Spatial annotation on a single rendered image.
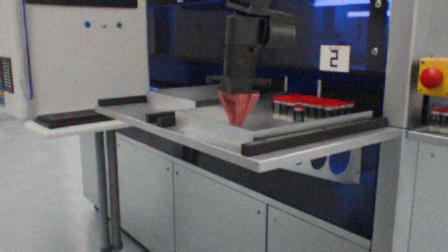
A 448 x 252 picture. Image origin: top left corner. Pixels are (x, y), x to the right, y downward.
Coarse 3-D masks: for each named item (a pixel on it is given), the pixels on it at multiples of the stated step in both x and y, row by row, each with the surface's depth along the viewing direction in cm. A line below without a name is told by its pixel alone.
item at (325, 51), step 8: (320, 48) 106; (328, 48) 104; (336, 48) 102; (344, 48) 100; (320, 56) 106; (328, 56) 104; (344, 56) 100; (320, 64) 106; (328, 64) 104; (336, 64) 102; (344, 64) 101
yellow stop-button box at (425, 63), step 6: (420, 60) 86; (426, 60) 85; (432, 60) 84; (438, 60) 83; (444, 60) 82; (420, 66) 86; (426, 66) 85; (432, 66) 84; (438, 66) 83; (444, 66) 82; (420, 72) 86; (444, 72) 82; (444, 78) 82; (420, 84) 86; (444, 84) 82; (420, 90) 86; (426, 90) 85; (432, 90) 84; (438, 90) 83; (444, 90) 82; (444, 96) 83
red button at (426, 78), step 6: (426, 72) 82; (432, 72) 81; (438, 72) 81; (420, 78) 83; (426, 78) 82; (432, 78) 81; (438, 78) 81; (426, 84) 82; (432, 84) 81; (438, 84) 81
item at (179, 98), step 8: (176, 88) 132; (184, 88) 134; (192, 88) 136; (200, 88) 137; (208, 88) 139; (216, 88) 141; (152, 96) 124; (160, 96) 120; (168, 96) 116; (176, 96) 133; (184, 96) 134; (192, 96) 136; (200, 96) 138; (208, 96) 138; (216, 96) 138; (264, 96) 120; (272, 96) 122; (280, 96) 124; (160, 104) 120; (168, 104) 117; (176, 104) 113; (184, 104) 110; (192, 104) 107; (200, 104) 107; (208, 104) 109; (216, 104) 110
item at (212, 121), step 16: (176, 112) 93; (192, 112) 96; (208, 112) 99; (224, 112) 102; (256, 112) 108; (272, 112) 110; (368, 112) 92; (192, 128) 89; (208, 128) 84; (224, 128) 80; (240, 128) 76; (256, 128) 91; (272, 128) 76; (288, 128) 78; (304, 128) 81; (240, 144) 77
